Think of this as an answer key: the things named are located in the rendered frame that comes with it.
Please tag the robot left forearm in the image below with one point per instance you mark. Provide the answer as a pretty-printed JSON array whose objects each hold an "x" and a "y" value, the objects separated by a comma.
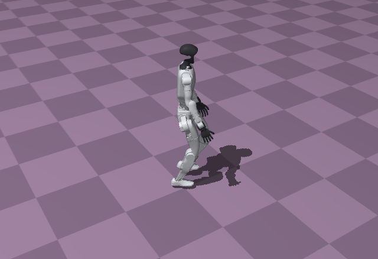
[{"x": 194, "y": 98}]

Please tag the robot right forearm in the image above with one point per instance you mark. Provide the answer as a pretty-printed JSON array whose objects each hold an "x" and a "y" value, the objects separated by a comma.
[{"x": 193, "y": 111}]

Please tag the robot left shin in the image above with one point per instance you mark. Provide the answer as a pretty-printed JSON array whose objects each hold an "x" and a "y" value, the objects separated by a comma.
[{"x": 202, "y": 146}]

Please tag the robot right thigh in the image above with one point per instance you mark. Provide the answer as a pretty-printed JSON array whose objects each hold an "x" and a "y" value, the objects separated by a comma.
[{"x": 187, "y": 125}]

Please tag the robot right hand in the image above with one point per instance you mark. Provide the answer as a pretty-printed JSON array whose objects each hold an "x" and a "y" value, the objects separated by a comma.
[{"x": 205, "y": 133}]

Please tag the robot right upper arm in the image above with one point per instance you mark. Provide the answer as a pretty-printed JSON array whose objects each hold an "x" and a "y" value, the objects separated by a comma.
[{"x": 187, "y": 87}]

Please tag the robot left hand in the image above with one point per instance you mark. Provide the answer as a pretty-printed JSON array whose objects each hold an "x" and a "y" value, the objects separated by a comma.
[{"x": 200, "y": 106}]

